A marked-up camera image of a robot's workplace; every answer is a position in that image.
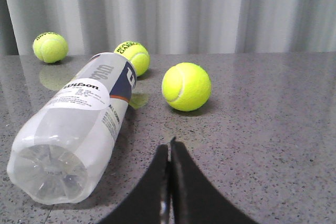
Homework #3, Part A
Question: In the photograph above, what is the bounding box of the tennis ball behind can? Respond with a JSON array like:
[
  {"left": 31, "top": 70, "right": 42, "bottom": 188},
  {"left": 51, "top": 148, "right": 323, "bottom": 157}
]
[{"left": 114, "top": 41, "right": 150, "bottom": 77}]

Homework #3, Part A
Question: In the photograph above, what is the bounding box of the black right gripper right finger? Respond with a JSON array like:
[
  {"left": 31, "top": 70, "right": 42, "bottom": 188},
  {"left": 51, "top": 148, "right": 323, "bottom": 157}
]
[{"left": 171, "top": 138, "right": 256, "bottom": 223}]

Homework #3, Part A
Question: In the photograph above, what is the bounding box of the tennis ball with Wilson print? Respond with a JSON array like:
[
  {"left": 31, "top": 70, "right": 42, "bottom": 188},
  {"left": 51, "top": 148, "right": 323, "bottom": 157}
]
[{"left": 32, "top": 31, "right": 68, "bottom": 63}]

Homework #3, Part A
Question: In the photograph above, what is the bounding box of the white blue Wilson tennis can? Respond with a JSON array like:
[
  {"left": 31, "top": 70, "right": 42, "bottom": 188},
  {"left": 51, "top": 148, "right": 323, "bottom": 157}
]
[{"left": 7, "top": 52, "right": 136, "bottom": 205}]

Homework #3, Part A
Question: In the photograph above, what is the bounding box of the Roland Garros tennis ball right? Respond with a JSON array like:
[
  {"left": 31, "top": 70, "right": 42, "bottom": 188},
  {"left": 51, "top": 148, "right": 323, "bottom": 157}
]
[{"left": 162, "top": 62, "right": 211, "bottom": 112}]

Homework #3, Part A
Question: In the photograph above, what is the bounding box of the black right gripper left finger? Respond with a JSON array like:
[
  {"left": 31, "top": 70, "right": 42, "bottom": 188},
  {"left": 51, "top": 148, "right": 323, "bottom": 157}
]
[{"left": 100, "top": 145, "right": 169, "bottom": 223}]

